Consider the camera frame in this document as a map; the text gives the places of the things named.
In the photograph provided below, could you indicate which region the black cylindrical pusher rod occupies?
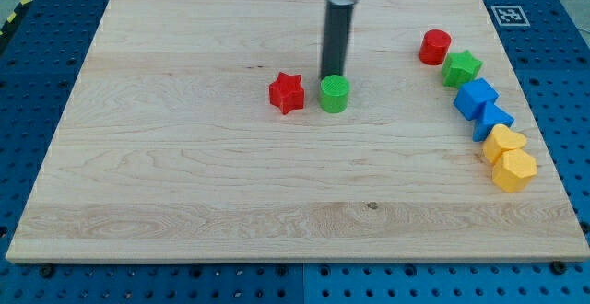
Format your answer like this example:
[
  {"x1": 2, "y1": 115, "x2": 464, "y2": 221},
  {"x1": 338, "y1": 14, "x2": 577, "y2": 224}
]
[{"x1": 319, "y1": 0, "x2": 354, "y2": 79}]

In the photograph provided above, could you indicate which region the red star block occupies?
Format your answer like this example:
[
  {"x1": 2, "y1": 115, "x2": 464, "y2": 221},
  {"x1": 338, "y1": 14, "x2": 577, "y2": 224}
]
[{"x1": 268, "y1": 72, "x2": 305, "y2": 115}]

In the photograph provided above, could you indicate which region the green star block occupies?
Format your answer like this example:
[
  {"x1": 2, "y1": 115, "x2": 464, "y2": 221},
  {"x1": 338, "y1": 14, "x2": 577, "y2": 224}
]
[{"x1": 442, "y1": 50, "x2": 483, "y2": 88}]

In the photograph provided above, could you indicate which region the green cylinder block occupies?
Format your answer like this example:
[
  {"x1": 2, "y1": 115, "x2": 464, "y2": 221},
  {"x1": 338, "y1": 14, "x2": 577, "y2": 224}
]
[{"x1": 319, "y1": 75, "x2": 350, "y2": 113}]

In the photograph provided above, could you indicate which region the red cylinder block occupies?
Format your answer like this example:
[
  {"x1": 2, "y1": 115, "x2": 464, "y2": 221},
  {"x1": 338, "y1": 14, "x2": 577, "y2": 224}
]
[{"x1": 419, "y1": 29, "x2": 452, "y2": 65}]

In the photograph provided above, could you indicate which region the blue cube block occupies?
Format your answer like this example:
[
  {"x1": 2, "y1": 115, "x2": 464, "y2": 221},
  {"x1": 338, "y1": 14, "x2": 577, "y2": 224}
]
[{"x1": 454, "y1": 78, "x2": 499, "y2": 121}]

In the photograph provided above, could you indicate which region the white fiducial marker tag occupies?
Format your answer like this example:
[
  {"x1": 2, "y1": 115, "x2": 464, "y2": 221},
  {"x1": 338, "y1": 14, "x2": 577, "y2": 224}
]
[{"x1": 491, "y1": 5, "x2": 530, "y2": 27}]

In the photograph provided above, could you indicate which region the light wooden board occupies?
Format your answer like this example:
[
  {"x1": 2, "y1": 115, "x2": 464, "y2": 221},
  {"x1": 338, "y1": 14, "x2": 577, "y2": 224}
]
[{"x1": 6, "y1": 0, "x2": 589, "y2": 264}]

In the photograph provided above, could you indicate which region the blue triangle block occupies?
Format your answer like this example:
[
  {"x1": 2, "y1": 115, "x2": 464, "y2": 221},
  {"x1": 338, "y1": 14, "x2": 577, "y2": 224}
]
[{"x1": 472, "y1": 101, "x2": 514, "y2": 142}]

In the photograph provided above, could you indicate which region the yellow heart block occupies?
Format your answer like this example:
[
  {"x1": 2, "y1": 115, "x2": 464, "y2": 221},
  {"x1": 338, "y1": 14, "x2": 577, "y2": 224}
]
[{"x1": 482, "y1": 123, "x2": 527, "y2": 164}]

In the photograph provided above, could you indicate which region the yellow hexagon block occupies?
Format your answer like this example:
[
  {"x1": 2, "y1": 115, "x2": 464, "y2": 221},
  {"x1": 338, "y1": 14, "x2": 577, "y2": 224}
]
[{"x1": 491, "y1": 149, "x2": 537, "y2": 193}]

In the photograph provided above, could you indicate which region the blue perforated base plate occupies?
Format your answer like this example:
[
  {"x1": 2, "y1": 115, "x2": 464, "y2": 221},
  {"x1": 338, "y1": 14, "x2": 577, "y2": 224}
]
[{"x1": 1, "y1": 0, "x2": 589, "y2": 303}]

